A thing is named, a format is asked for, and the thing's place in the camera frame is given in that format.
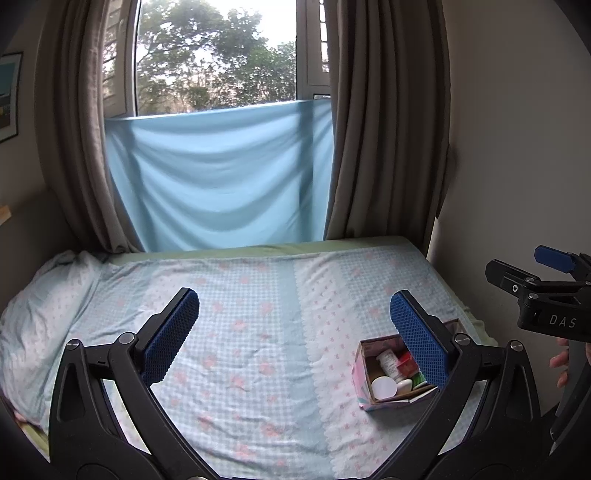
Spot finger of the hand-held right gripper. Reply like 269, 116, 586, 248
486, 259, 544, 301
534, 244, 591, 282

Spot checked floral pillow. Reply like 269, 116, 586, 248
0, 250, 109, 416

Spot white round lid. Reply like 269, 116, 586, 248
370, 376, 398, 401

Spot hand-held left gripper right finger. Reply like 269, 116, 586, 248
379, 290, 542, 468

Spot trees outside window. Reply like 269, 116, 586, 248
136, 0, 298, 116

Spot person's right hand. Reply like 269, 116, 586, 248
549, 336, 571, 389

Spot red carton box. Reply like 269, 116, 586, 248
396, 351, 422, 377

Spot light blue hanging cloth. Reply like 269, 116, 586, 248
105, 98, 334, 252

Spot window frame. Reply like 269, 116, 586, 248
102, 0, 332, 120

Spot framed wall picture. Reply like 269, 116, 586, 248
0, 52, 24, 143

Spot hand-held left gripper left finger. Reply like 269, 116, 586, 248
48, 287, 218, 468

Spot brown curtain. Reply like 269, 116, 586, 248
323, 0, 451, 241
34, 0, 141, 254

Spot white bottle with label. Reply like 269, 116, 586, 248
378, 349, 404, 384

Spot pink-covered cardboard box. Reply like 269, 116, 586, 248
352, 318, 467, 411

